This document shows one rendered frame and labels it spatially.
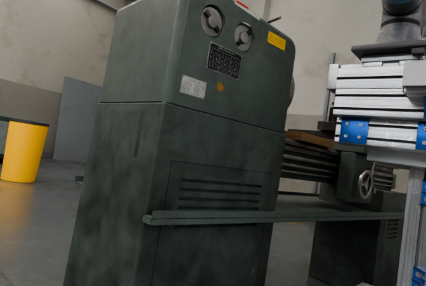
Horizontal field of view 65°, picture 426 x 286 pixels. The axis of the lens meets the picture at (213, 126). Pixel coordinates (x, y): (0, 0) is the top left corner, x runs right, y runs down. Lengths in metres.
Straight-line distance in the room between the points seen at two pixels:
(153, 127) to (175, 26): 0.31
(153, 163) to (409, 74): 0.74
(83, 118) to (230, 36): 8.06
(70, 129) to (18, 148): 4.21
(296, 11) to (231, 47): 5.26
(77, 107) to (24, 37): 1.94
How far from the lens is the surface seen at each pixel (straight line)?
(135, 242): 1.02
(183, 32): 1.03
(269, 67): 1.29
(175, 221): 0.99
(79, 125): 9.00
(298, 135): 1.62
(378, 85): 1.19
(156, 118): 0.98
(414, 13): 1.29
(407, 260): 1.40
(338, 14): 5.99
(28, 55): 8.91
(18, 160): 4.77
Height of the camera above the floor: 0.74
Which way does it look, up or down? 5 degrees up
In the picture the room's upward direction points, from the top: 9 degrees clockwise
